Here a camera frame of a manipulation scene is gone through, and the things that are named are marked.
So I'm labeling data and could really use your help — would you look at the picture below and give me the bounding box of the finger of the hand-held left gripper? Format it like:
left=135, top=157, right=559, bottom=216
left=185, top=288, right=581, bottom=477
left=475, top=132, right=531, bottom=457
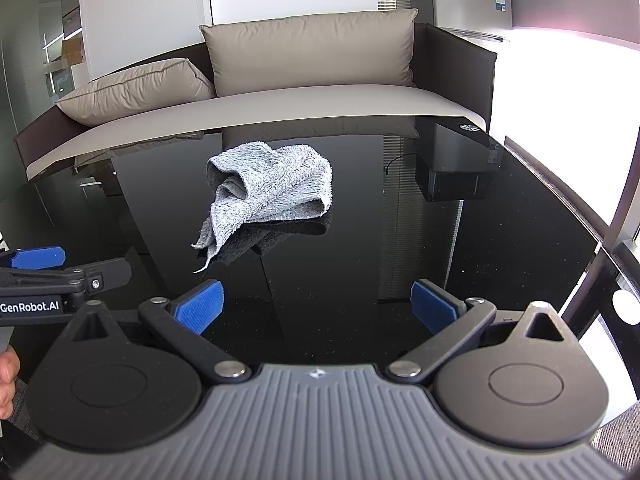
left=0, top=246, right=67, bottom=271
left=0, top=258, right=132, bottom=311

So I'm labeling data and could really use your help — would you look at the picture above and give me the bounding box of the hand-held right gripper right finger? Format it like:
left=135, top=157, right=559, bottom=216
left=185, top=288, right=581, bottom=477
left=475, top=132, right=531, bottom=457
left=385, top=280, right=581, bottom=387

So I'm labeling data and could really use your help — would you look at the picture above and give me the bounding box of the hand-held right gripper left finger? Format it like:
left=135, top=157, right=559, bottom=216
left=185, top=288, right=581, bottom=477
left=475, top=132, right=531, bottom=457
left=65, top=280, right=253, bottom=386

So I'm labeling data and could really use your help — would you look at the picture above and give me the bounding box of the grey towel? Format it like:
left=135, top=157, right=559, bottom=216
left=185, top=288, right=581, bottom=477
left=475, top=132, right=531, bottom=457
left=191, top=141, right=334, bottom=274

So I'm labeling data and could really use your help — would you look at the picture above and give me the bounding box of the person's left hand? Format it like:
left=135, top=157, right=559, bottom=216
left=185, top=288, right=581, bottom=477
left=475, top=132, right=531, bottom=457
left=0, top=347, right=22, bottom=421

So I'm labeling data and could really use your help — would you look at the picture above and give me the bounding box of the small beige cushion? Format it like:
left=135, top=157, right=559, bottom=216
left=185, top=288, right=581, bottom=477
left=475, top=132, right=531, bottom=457
left=54, top=58, right=217, bottom=128

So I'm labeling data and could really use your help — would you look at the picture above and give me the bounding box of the large beige cushion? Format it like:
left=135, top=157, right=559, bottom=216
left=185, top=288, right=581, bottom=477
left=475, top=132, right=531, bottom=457
left=199, top=8, right=420, bottom=98

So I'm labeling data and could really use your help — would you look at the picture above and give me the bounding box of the silver mini fridge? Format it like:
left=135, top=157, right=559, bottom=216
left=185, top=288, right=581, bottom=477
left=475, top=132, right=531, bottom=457
left=410, top=0, right=513, bottom=41

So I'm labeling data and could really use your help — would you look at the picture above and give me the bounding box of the beige sofa with dark frame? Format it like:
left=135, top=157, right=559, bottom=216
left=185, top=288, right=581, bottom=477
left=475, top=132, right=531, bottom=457
left=12, top=22, right=498, bottom=181

